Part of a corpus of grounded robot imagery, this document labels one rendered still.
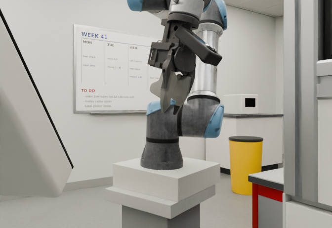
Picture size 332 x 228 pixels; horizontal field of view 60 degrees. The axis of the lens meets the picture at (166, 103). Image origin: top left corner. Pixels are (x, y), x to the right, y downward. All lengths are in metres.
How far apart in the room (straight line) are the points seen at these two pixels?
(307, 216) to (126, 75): 3.73
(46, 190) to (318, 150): 0.31
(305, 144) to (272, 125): 4.60
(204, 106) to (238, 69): 4.45
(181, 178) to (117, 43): 3.25
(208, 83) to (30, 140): 0.75
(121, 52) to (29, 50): 1.14
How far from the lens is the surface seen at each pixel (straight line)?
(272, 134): 4.95
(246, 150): 3.50
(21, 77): 0.31
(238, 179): 3.60
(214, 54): 0.58
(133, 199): 0.96
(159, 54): 0.65
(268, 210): 1.26
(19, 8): 3.79
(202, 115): 0.94
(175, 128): 0.96
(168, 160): 0.97
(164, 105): 0.61
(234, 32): 5.42
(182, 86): 0.64
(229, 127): 4.38
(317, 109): 0.33
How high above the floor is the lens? 1.04
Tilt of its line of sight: level
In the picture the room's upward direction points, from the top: straight up
